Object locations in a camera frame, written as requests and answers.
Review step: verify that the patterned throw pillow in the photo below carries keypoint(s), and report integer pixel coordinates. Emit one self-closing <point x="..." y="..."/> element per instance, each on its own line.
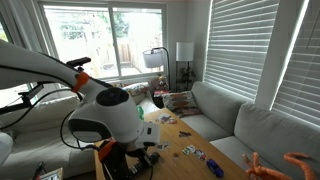
<point x="182" y="104"/>

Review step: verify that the white window blinds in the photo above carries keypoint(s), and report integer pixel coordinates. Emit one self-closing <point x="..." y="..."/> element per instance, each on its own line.
<point x="238" y="41"/>

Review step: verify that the white couch left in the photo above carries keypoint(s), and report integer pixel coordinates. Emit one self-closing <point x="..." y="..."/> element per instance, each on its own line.
<point x="36" y="138"/>

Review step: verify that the white shade table lamp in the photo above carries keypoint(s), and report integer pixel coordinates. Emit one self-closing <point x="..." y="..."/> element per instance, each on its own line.
<point x="185" y="53"/>

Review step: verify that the orange octopus toy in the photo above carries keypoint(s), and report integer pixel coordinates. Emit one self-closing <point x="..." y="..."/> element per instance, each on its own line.
<point x="257" y="171"/>

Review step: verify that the santa gnome sticker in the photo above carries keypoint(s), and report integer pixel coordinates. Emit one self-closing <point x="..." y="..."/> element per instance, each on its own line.
<point x="165" y="118"/>

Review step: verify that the black tv remote control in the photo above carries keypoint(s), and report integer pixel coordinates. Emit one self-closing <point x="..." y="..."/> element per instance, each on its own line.
<point x="146" y="161"/>

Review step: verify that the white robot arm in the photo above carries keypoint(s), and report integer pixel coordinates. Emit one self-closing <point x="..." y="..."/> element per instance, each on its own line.
<point x="105" y="111"/>

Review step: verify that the arched floor lamp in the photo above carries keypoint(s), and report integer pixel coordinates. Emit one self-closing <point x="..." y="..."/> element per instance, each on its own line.
<point x="157" y="57"/>

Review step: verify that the black camera on mount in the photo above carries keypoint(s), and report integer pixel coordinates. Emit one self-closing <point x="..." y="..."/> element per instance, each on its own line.
<point x="78" y="63"/>

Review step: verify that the small white green sticker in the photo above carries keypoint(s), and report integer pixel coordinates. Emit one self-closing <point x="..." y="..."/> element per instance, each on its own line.
<point x="188" y="149"/>

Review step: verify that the blue toy car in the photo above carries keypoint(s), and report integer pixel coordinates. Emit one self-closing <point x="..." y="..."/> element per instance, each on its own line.
<point x="215" y="168"/>

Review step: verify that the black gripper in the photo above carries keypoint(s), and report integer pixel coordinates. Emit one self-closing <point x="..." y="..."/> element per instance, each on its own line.
<point x="116" y="161"/>

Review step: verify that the grey corner sofa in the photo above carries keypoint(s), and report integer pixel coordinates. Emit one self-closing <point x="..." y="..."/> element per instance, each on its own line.
<point x="236" y="127"/>

